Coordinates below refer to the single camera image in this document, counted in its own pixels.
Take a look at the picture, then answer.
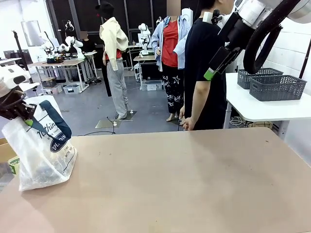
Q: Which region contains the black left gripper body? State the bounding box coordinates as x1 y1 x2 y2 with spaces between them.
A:
0 90 37 121

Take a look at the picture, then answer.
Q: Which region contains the blue shirt red top mannequin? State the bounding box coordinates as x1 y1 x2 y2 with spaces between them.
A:
150 8 192 122

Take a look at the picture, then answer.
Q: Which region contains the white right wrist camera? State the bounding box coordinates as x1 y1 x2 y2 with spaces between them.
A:
203 9 227 25

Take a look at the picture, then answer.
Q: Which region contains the dark computer monitor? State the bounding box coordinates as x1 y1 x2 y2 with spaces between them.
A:
16 49 34 65

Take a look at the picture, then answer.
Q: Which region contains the wooden top work table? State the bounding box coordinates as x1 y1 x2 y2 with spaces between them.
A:
28 59 86 94

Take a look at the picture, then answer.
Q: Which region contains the white side table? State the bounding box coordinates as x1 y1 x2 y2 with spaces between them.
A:
223 72 311 141

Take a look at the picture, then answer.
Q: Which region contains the green white printed sack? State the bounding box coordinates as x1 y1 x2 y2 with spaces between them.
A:
8 157 20 175

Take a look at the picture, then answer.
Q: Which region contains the dark grey plastic basket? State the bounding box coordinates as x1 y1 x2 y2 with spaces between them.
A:
249 74 308 102
237 67 284 90

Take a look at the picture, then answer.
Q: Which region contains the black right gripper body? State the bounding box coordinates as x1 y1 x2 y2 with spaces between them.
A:
218 11 255 50

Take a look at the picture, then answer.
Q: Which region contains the beige jacket mannequin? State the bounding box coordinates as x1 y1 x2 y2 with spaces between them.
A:
95 1 134 120

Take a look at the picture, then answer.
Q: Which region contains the clear plastic storage box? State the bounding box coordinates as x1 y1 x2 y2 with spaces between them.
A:
140 79 163 91

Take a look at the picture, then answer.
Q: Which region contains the person in black T-shirt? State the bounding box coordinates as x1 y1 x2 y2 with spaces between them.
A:
183 0 235 131

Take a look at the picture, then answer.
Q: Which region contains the grey wall panel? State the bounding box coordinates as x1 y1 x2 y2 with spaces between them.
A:
20 20 42 47

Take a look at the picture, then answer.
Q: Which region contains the small wooden top table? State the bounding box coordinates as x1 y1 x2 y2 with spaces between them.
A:
133 55 156 91

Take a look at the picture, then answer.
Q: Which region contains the brown cardboard box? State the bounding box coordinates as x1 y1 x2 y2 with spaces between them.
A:
0 138 17 163

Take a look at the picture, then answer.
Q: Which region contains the metal floor plate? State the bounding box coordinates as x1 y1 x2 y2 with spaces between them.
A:
95 110 138 129

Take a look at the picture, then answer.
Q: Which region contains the translucent white navy-handled shopping bag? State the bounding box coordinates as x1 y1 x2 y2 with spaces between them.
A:
1 95 78 192

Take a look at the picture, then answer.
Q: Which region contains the person's right hand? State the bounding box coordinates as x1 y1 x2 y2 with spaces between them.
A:
183 117 195 131

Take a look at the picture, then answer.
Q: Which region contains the black floor cable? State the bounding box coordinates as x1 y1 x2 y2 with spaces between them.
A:
84 116 117 136

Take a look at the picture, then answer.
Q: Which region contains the person's right forearm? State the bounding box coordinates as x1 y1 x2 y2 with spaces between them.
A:
191 80 210 122

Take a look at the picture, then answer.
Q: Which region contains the clear plastic bin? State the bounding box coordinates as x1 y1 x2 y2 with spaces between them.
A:
62 83 82 95

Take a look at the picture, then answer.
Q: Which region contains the black camera tripod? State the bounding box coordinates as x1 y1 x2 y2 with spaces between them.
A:
11 30 34 78

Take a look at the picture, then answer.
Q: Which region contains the background person in black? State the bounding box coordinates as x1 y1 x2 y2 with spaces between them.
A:
81 31 103 73

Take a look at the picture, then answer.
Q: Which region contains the black tripod leg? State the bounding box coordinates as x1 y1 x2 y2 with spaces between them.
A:
299 41 311 79

